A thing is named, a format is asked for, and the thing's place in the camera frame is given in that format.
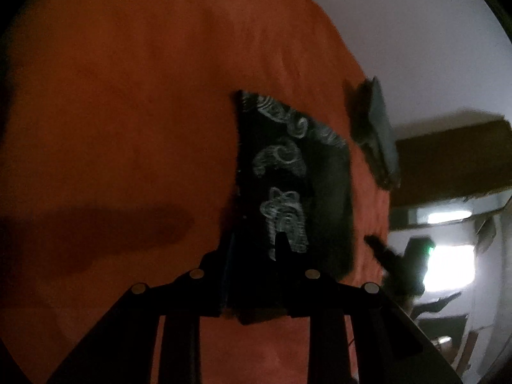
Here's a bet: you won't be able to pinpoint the black garment with white print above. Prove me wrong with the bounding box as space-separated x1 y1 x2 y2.
228 89 356 325

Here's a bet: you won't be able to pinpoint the brown wooden board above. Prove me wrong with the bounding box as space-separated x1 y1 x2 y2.
394 116 512 209

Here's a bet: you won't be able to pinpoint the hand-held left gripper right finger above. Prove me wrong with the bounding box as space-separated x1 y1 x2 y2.
275 231 465 384

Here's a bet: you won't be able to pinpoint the orange blanket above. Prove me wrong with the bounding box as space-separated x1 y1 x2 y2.
0 0 395 384

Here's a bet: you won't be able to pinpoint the grey folded clothes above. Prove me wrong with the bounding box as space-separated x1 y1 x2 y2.
344 76 402 191

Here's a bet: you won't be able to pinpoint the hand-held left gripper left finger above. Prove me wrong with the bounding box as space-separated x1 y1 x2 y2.
48 235 235 384

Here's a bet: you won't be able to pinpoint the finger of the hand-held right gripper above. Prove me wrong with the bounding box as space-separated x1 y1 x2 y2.
365 235 404 273

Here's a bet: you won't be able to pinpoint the bright window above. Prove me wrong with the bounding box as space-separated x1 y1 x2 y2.
424 244 477 293

